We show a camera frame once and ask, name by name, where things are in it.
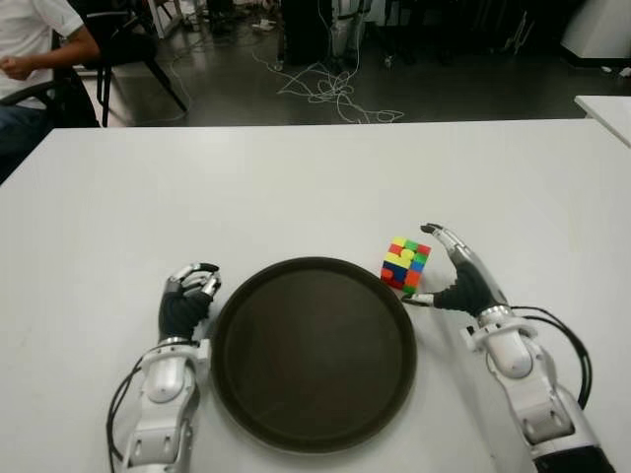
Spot silver humanoid robot legs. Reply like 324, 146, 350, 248
330, 0, 369, 65

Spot white neighbouring table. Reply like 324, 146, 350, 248
574, 95, 631, 149

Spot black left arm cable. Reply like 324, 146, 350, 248
106, 354, 149, 467

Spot multicoloured Rubik's cube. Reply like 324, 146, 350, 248
380, 236, 433, 297

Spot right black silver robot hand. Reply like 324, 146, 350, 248
399, 222, 510, 319

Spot tangled white floor cable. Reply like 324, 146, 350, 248
250, 46, 406, 124

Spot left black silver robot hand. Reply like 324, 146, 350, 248
158, 262, 224, 344

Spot black office chair with armrest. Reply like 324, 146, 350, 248
0, 63, 103, 129

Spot white cabinet with black base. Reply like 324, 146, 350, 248
559, 0, 631, 68

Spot black chair with slanted legs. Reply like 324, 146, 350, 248
73, 0, 189, 128

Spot black cabinet on casters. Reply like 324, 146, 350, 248
278, 0, 331, 66

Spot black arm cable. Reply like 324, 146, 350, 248
106, 354, 149, 467
512, 305, 592, 410

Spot dark brown round plate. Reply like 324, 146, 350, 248
210, 255, 419, 453

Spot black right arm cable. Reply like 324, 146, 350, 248
512, 305, 592, 410

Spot seated person in white shirt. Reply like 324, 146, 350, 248
0, 0, 103, 171

